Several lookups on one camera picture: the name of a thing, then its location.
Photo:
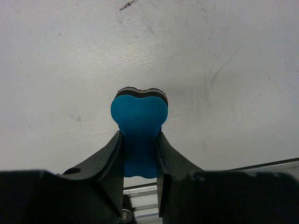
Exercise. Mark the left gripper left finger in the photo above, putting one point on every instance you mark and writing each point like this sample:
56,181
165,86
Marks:
92,191

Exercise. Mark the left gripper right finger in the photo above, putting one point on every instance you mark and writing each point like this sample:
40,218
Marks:
177,170

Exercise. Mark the aluminium front rail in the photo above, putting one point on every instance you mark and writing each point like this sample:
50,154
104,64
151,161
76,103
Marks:
267,193

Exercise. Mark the blue whiteboard eraser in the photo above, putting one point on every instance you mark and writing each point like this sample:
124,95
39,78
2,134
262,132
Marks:
139,115

